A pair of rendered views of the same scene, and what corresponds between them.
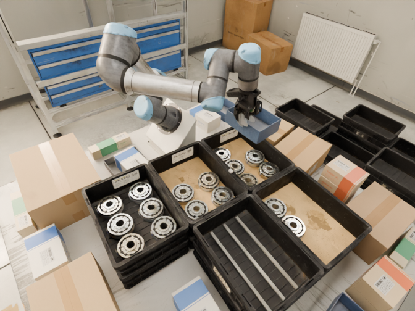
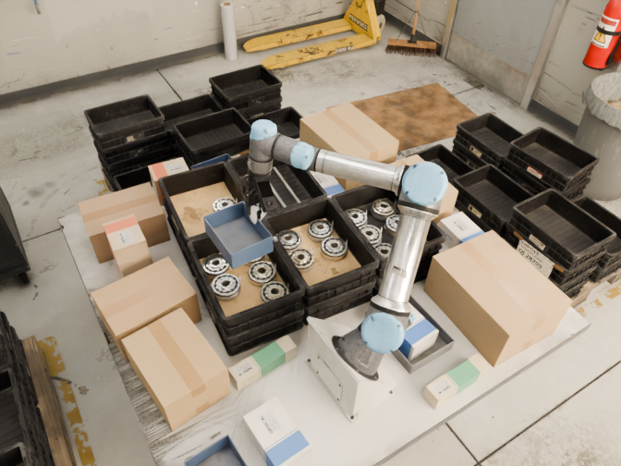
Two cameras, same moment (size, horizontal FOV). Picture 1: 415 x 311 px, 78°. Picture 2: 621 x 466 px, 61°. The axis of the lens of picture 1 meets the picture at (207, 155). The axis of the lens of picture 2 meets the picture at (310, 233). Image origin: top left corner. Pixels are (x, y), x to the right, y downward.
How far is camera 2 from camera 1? 2.20 m
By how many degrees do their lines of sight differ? 90
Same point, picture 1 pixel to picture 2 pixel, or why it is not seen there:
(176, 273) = not seen: hidden behind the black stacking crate
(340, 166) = (128, 236)
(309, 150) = (136, 287)
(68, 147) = (498, 305)
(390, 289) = (173, 165)
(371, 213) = (132, 207)
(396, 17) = not seen: outside the picture
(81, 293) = not seen: hidden behind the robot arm
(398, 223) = (115, 196)
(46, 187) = (491, 252)
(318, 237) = (202, 202)
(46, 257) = (460, 224)
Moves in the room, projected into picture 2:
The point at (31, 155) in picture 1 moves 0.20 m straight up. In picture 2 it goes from (541, 297) to (563, 259)
